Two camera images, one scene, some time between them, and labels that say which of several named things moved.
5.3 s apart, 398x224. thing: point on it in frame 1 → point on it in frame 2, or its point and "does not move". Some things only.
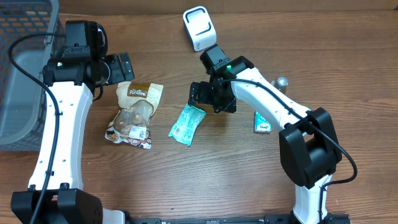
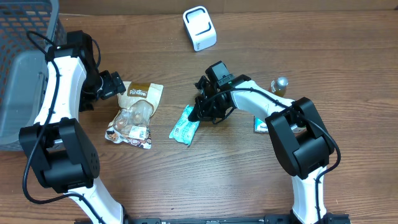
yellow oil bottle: (280, 83) does not move
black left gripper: (119, 75) → (114, 84)
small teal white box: (260, 125) does not move
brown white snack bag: (131, 122) does not move
